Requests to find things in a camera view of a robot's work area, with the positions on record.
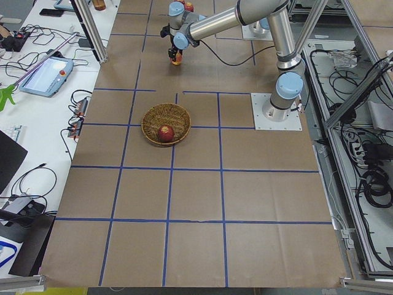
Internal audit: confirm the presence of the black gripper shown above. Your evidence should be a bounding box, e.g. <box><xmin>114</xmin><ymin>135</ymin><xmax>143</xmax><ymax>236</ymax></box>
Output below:
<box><xmin>168</xmin><ymin>46</ymin><xmax>182</xmax><ymax>58</ymax></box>

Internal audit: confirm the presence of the red yellow apple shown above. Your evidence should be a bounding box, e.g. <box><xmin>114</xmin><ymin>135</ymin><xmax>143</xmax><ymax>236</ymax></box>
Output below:
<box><xmin>169</xmin><ymin>52</ymin><xmax>182</xmax><ymax>66</ymax></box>

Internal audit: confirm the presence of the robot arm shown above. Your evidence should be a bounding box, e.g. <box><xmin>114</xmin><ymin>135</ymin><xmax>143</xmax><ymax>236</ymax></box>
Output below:
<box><xmin>160</xmin><ymin>1</ymin><xmax>305</xmax><ymax>122</ymax></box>

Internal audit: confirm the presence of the red apple plate front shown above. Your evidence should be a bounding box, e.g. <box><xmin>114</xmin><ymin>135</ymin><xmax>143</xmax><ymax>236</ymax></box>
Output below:
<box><xmin>184</xmin><ymin>2</ymin><xmax>194</xmax><ymax>12</ymax></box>

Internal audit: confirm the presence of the woven wicker basket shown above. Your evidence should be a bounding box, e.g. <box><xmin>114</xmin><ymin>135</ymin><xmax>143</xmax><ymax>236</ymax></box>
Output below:
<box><xmin>141</xmin><ymin>103</ymin><xmax>191</xmax><ymax>147</ymax></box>

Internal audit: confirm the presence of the dark red apple in basket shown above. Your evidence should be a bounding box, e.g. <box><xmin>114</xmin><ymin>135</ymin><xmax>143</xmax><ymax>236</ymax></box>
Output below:
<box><xmin>157</xmin><ymin>125</ymin><xmax>174</xmax><ymax>143</ymax></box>

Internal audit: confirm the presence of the orange usb hub upper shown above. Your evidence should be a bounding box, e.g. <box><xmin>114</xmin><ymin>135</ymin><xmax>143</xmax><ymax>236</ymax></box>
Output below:
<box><xmin>74</xmin><ymin>98</ymin><xmax>88</xmax><ymax>116</ymax></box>

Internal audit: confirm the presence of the orange usb hub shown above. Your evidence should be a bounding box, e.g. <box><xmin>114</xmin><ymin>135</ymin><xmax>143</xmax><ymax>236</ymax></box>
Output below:
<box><xmin>68</xmin><ymin>120</ymin><xmax>83</xmax><ymax>140</ymax></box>
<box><xmin>74</xmin><ymin>98</ymin><xmax>88</xmax><ymax>116</ymax></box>

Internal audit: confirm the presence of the orange usb hub lower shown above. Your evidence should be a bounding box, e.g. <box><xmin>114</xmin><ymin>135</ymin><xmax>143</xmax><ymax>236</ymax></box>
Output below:
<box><xmin>68</xmin><ymin>120</ymin><xmax>83</xmax><ymax>140</ymax></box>

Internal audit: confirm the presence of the teach pendant tablet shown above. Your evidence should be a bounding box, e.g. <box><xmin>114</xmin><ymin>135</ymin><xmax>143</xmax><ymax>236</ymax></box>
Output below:
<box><xmin>19</xmin><ymin>57</ymin><xmax>74</xmax><ymax>97</ymax></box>

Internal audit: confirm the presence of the black smartphone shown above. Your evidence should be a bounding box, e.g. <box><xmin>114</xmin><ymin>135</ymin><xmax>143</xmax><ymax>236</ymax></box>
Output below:
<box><xmin>39</xmin><ymin>9</ymin><xmax>64</xmax><ymax>17</ymax></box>

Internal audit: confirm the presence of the green reacher grabber tool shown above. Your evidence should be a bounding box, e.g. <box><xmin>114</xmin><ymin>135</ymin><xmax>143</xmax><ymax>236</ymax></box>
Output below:
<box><xmin>1</xmin><ymin>32</ymin><xmax>78</xmax><ymax>111</ymax></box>

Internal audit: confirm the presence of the black laptop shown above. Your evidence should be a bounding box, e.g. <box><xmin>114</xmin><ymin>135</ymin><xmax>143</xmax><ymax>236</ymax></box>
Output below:
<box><xmin>0</xmin><ymin>132</ymin><xmax>28</xmax><ymax>192</ymax></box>

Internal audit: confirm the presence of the grey docking hub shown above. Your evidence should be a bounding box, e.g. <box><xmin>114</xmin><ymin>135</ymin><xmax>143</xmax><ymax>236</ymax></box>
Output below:
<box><xmin>2</xmin><ymin>197</ymin><xmax>45</xmax><ymax>216</ymax></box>

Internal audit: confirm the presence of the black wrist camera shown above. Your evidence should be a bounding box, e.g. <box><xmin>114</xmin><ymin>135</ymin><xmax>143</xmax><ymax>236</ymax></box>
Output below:
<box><xmin>160</xmin><ymin>25</ymin><xmax>170</xmax><ymax>38</ymax></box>

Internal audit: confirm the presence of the black braided left cable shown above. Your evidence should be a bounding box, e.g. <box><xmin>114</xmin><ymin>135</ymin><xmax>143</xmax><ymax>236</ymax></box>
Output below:
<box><xmin>198</xmin><ymin>39</ymin><xmax>277</xmax><ymax>66</ymax></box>

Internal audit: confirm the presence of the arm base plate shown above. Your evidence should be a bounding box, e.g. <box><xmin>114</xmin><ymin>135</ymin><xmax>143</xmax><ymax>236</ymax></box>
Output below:
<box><xmin>242</xmin><ymin>25</ymin><xmax>273</xmax><ymax>41</ymax></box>
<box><xmin>251</xmin><ymin>93</ymin><xmax>302</xmax><ymax>132</ymax></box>

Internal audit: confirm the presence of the aluminium frame post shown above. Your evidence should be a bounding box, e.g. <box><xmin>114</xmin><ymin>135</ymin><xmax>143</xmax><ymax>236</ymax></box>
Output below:
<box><xmin>71</xmin><ymin>0</ymin><xmax>108</xmax><ymax>64</ymax></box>

